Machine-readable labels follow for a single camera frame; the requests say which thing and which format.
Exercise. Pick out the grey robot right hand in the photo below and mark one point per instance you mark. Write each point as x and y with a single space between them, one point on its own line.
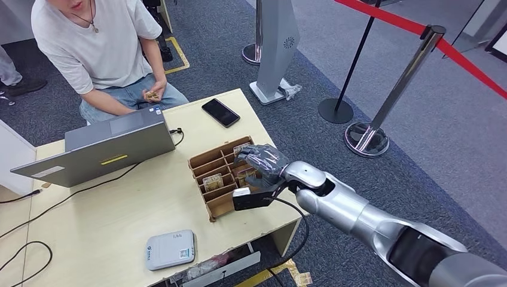
267 162

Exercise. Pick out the chrome chair base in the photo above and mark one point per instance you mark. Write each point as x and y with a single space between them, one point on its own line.
6 99

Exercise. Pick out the crumpled clear plastic wrap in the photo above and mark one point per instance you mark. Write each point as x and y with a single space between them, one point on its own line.
291 89

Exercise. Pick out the white cabinet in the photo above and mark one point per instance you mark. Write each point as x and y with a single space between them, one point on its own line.
16 166

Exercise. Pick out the yellow floor tape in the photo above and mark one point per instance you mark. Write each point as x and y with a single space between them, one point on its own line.
182 55
293 273

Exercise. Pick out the crumpled plastic bag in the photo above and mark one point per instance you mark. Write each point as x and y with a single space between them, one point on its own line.
206 269

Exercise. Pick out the white card reader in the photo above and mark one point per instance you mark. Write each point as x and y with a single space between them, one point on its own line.
170 249

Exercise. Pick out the black-framed display board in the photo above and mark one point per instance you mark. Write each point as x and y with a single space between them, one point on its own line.
481 23

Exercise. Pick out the pale wooden desk leg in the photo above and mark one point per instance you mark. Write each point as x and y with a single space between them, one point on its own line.
285 237

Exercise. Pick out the bystander person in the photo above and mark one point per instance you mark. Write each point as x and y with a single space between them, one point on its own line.
8 71

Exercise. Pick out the person's left hand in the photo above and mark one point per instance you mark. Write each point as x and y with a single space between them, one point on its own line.
159 88

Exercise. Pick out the cardboard card organizer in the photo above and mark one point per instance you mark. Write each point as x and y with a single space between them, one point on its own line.
221 206

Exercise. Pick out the grey laptop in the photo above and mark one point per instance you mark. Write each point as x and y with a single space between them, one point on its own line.
99 158

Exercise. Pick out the person's right forearm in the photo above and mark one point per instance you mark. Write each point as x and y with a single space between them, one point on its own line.
107 103

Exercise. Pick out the grey kiosk stand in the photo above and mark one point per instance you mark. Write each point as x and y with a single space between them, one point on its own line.
277 39

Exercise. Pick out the person's left forearm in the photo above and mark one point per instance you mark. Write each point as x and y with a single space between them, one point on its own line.
152 63

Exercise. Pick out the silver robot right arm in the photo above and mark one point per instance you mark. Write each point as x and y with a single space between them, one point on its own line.
344 204

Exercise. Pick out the red barrier belt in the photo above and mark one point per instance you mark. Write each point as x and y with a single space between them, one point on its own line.
396 20

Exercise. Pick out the black smartphone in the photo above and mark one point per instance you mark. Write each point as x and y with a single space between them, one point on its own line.
220 113

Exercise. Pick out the chrome stanchion post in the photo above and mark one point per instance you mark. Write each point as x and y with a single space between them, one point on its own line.
250 54
366 140

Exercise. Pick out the black stanchion post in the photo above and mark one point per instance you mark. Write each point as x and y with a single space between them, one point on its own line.
334 111

